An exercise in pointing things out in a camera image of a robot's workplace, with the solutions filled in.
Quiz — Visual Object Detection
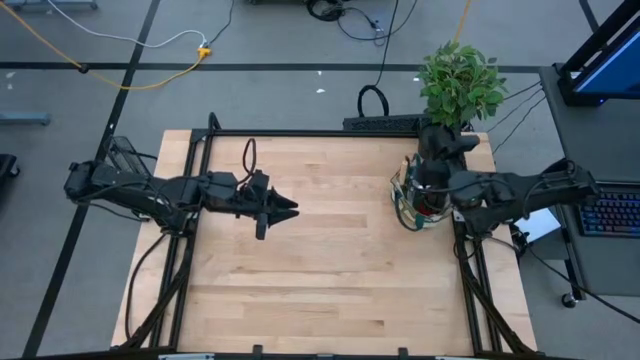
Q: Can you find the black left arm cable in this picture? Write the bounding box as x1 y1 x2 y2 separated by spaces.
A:
241 138 258 184

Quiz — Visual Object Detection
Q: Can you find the black cable coil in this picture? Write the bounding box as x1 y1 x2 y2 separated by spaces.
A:
305 0 387 47

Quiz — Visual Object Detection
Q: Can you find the thin black desk cable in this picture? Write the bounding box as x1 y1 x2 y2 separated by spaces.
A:
487 88 545 134
492 95 547 154
502 79 544 101

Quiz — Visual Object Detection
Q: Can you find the thin black floor cable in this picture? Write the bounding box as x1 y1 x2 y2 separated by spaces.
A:
207 0 236 47

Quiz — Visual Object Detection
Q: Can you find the short yellow cable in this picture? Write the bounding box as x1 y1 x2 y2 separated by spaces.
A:
453 0 474 44

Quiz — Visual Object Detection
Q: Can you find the black cable under desk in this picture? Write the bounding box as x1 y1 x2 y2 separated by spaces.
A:
519 239 640 326

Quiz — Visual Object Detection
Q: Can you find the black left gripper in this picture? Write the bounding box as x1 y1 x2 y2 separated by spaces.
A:
238 169 300 241

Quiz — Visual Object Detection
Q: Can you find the white cable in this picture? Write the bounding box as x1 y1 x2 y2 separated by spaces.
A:
47 0 207 50

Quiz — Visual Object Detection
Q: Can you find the black looped floor cable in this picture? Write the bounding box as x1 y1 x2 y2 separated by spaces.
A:
356 0 401 119

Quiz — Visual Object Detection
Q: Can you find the monitor with blue screen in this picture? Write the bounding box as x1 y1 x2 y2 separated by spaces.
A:
557 0 640 107

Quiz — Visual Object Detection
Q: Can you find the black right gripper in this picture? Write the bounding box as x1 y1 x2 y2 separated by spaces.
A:
414 130 480 211

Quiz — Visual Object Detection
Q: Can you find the white paper sheet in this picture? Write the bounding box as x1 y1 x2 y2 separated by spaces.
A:
512 207 562 245

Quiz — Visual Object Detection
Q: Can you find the long yellow extension cable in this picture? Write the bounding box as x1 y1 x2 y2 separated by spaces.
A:
0 2 212 92

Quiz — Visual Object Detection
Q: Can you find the green potted plant black pot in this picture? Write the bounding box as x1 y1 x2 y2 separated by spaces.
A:
416 40 507 151

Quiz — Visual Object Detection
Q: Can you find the black cable beside table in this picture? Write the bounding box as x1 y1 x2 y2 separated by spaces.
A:
123 232 169 341

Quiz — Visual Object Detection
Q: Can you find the black metal table frame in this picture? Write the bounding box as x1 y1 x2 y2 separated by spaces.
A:
119 112 539 359

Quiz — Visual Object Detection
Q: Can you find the grey desk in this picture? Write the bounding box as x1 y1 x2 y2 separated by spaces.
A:
538 64 640 296

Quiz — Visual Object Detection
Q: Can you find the black power strip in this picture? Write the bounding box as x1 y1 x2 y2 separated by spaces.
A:
342 113 434 134

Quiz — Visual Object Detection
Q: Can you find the black chair base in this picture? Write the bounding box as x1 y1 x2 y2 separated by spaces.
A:
0 153 21 180

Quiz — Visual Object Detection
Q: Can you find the black computer keyboard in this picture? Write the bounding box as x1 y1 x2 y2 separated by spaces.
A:
577 182 640 239

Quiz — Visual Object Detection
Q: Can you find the black wire mesh basket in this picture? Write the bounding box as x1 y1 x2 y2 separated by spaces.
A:
105 135 151 176

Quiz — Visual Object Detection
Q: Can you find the tan gardening bag green trim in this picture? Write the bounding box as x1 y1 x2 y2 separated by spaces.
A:
389 154 454 232

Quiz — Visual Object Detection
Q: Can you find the grey furniture bar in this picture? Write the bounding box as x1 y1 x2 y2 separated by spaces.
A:
4 0 100 11

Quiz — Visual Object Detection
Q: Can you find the grey furniture foot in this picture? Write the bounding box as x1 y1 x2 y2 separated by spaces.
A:
0 111 50 126

